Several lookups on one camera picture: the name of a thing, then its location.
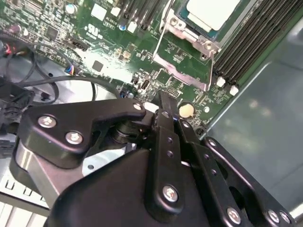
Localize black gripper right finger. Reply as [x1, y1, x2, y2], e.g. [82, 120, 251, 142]
[176, 119, 296, 227]

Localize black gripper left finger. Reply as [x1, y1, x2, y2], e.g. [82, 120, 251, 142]
[10, 91, 185, 215]

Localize silver square CPU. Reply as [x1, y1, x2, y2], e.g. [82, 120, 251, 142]
[178, 0, 243, 40]

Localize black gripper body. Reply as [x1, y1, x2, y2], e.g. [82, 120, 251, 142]
[47, 148, 247, 227]

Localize metal socket cover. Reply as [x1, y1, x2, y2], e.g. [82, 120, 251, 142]
[152, 21, 220, 93]

